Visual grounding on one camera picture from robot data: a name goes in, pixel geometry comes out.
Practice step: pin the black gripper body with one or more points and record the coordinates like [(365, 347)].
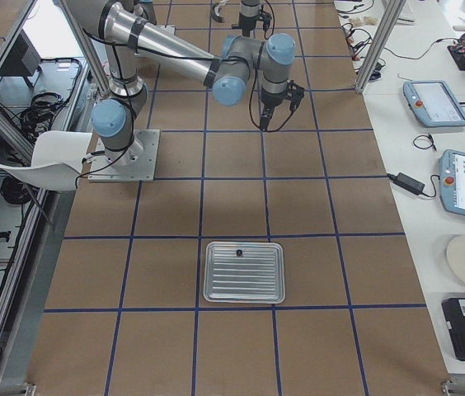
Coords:
[(247, 21), (269, 102)]

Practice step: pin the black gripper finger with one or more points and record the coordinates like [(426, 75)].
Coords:
[(266, 115)]

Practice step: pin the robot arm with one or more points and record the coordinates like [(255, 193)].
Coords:
[(252, 12), (128, 28)]

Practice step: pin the silver ribbed metal tray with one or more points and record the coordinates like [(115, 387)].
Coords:
[(255, 278)]

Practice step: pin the far teach pendant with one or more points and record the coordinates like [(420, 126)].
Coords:
[(433, 103)]

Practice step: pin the black power adapter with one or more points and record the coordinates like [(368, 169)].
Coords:
[(407, 183)]

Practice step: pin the white chair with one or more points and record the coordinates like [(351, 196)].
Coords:
[(56, 161)]

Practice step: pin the aluminium frame post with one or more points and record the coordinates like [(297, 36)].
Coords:
[(385, 27)]

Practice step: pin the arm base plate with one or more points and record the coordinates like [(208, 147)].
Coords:
[(138, 164)]

